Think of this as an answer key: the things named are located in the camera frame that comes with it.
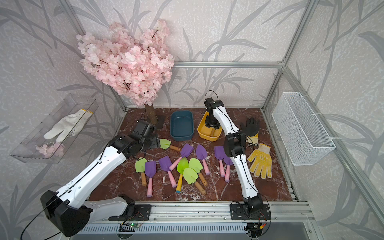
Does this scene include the pink blossoms in box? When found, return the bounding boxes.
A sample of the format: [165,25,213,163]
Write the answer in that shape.
[35,143,65,158]

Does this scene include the purple square shovel centre left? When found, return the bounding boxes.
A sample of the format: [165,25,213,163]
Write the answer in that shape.
[159,156,177,188]

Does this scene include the black rubber glove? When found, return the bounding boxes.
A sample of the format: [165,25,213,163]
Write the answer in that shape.
[241,118,260,137]

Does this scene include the white cotton glove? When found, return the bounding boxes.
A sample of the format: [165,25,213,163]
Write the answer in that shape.
[44,109,93,143]

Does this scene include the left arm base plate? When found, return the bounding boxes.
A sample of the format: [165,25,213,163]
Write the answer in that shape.
[108,205,152,222]

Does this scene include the pink artificial blossom tree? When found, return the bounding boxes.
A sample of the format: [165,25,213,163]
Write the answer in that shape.
[76,19,174,125]

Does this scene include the clear acrylic wall box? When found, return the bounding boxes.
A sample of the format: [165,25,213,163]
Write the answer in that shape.
[10,94,99,164]

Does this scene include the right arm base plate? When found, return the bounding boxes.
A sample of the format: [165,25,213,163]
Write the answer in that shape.
[230,202,271,221]

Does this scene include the green shovel yellow handle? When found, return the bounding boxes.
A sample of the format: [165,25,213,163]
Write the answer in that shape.
[176,157,189,193]

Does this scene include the yellow dotted work glove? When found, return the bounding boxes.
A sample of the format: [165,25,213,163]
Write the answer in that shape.
[247,144,272,180]

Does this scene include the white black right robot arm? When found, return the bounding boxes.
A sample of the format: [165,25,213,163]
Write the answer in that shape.
[204,98,264,217]

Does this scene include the yellow storage box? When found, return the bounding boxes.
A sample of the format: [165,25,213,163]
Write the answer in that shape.
[197,112,223,142]

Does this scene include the purple square shovel right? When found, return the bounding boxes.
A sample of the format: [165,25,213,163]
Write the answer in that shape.
[214,146,225,177]

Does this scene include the purple square shovel pink handle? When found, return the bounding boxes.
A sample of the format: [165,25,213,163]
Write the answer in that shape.
[169,144,194,171]

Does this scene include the green shovel wooden handle front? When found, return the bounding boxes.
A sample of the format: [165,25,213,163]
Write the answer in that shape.
[183,168,207,195]

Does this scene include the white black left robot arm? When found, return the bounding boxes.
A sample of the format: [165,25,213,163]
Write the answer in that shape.
[41,120,160,237]

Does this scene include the purple pointed shovel pink handle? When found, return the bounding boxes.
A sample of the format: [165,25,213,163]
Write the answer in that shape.
[196,144,211,175]

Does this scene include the left circuit board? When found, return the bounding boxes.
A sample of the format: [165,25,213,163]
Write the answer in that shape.
[119,223,143,232]

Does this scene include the white wire mesh basket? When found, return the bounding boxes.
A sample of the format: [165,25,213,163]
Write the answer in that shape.
[272,92,336,166]

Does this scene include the dark teal storage box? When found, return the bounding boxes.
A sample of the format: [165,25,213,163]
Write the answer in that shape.
[170,110,194,142]

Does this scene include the aluminium front rail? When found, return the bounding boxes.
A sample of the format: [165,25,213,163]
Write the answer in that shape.
[74,201,316,225]

